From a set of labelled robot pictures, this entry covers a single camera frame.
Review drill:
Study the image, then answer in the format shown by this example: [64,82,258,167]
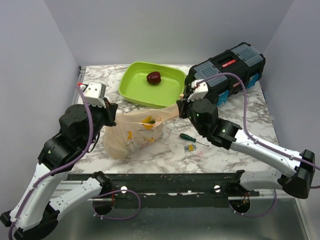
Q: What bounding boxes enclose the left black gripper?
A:
[82,96,119,148]

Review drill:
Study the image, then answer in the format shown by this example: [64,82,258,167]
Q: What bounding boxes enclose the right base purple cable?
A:
[228,188,278,218]

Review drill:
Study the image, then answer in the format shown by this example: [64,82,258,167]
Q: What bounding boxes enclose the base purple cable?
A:
[228,188,278,218]
[92,189,141,221]

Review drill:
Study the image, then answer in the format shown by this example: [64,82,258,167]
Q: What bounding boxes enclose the red fake apple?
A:
[146,71,162,85]

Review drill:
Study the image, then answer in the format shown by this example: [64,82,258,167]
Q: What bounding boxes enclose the black toolbox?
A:
[185,42,266,107]

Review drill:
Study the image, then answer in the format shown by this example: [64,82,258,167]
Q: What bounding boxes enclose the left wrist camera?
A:
[77,81,108,109]

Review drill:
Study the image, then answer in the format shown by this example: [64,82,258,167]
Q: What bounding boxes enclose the green plastic tray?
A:
[118,61,186,109]

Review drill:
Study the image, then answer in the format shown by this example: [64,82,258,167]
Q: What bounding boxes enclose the hex key set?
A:
[184,144,197,152]

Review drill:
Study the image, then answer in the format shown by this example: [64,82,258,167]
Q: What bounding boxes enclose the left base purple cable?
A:
[92,189,141,221]

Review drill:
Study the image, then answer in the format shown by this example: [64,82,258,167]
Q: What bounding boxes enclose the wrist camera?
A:
[184,79,209,102]
[77,81,108,109]

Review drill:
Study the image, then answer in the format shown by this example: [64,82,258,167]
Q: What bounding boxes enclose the green handled screwdriver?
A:
[179,133,209,147]

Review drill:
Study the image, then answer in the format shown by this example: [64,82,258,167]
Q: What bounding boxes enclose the black mounting rail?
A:
[64,171,261,210]

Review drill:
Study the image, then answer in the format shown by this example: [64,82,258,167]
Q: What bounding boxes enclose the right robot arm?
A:
[176,98,316,199]

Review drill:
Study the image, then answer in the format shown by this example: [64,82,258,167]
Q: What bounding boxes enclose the orange plastic bag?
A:
[102,104,179,159]

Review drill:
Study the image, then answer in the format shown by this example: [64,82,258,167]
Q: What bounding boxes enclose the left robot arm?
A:
[0,99,118,240]

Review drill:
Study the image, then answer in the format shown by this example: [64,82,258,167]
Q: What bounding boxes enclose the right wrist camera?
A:
[184,79,209,102]

